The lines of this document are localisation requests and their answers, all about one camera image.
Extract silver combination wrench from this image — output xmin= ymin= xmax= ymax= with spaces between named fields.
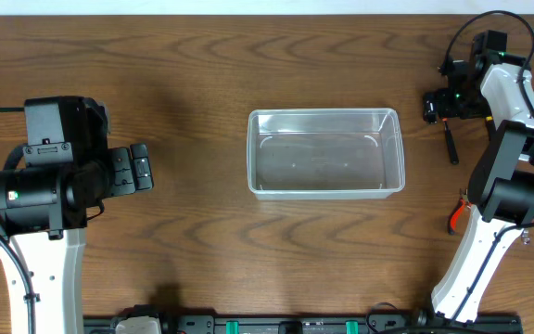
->
xmin=521 ymin=229 xmax=531 ymax=245

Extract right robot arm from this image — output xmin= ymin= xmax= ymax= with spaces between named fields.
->
xmin=423 ymin=31 xmax=534 ymax=324

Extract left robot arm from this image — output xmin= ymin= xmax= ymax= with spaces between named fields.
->
xmin=0 ymin=144 xmax=154 ymax=333

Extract small claw hammer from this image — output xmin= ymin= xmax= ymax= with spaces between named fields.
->
xmin=442 ymin=118 xmax=459 ymax=165

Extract clear plastic container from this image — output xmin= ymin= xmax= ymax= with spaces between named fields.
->
xmin=247 ymin=108 xmax=406 ymax=200

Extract yellow black screwdriver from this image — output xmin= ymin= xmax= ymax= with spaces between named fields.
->
xmin=485 ymin=116 xmax=496 ymax=140

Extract red handled pliers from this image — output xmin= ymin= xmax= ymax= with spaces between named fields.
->
xmin=447 ymin=189 xmax=471 ymax=235

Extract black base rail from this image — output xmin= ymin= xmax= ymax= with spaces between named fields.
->
xmin=83 ymin=305 xmax=524 ymax=334

